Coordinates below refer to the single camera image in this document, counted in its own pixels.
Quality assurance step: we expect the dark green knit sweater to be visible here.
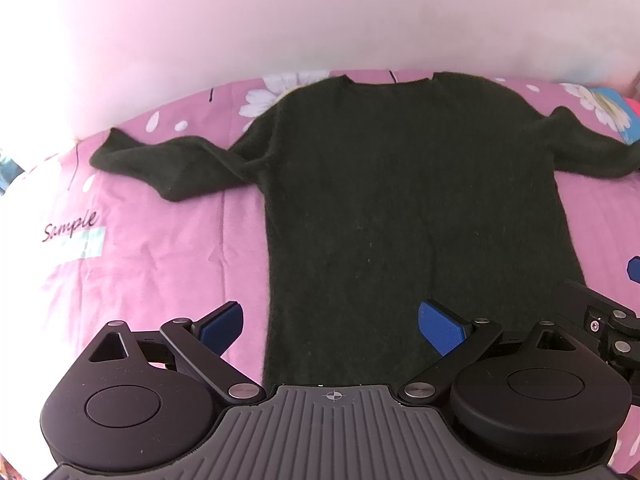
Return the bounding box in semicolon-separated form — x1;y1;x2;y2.
91;73;639;388

